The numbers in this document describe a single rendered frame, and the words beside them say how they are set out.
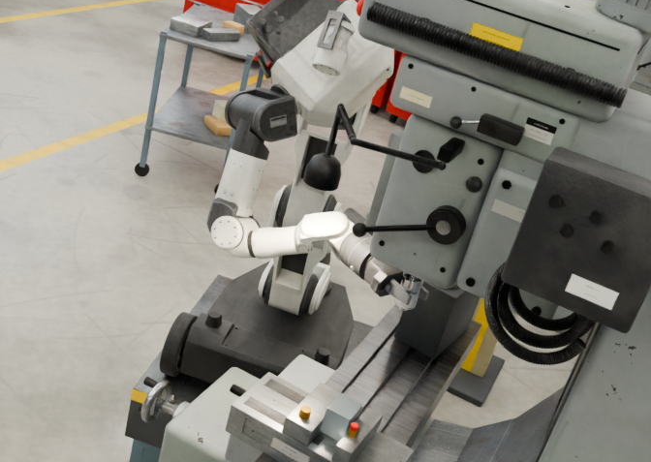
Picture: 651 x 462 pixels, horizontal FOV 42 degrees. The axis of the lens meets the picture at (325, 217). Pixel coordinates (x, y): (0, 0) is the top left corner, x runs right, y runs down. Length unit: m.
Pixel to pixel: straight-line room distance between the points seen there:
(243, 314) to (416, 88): 1.43
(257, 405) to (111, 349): 1.79
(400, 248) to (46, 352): 2.05
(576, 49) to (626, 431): 0.64
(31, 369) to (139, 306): 0.62
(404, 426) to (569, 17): 0.96
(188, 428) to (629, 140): 1.19
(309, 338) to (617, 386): 1.43
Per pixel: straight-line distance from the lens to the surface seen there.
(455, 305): 2.12
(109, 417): 3.19
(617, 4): 1.49
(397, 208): 1.64
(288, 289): 2.67
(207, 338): 2.61
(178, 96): 5.28
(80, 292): 3.81
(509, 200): 1.54
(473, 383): 3.82
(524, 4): 1.47
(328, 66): 1.88
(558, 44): 1.46
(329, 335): 2.80
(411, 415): 1.98
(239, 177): 1.98
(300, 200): 2.44
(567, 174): 1.25
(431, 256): 1.64
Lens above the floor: 2.09
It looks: 25 degrees down
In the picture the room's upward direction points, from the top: 15 degrees clockwise
